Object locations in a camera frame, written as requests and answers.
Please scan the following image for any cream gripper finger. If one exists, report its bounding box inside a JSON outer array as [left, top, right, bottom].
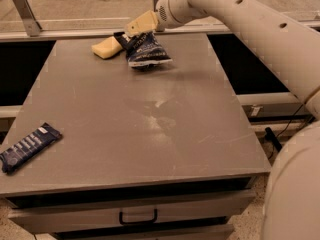
[[125, 10, 158, 36]]

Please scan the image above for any blue chip bag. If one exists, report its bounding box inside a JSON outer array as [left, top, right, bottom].
[[114, 32, 171, 69]]

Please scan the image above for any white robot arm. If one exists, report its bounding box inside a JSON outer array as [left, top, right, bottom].
[[126, 0, 320, 240]]

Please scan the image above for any yellow sponge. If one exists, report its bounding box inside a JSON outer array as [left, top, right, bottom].
[[91, 37, 122, 59]]

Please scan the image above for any grey drawer cabinet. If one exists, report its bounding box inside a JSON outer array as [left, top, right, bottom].
[[0, 34, 270, 240]]

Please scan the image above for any dark blue snack bar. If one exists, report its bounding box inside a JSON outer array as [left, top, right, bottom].
[[0, 123, 62, 174]]

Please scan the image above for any black stand leg bar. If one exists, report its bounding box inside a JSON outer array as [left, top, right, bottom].
[[265, 127, 282, 152]]

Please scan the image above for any left metal railing bracket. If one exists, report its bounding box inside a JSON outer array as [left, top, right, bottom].
[[12, 0, 42, 37]]

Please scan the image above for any black floor cable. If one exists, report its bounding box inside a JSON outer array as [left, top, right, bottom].
[[266, 103, 306, 160]]

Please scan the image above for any black drawer handle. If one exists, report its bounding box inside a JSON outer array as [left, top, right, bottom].
[[118, 209, 158, 226]]

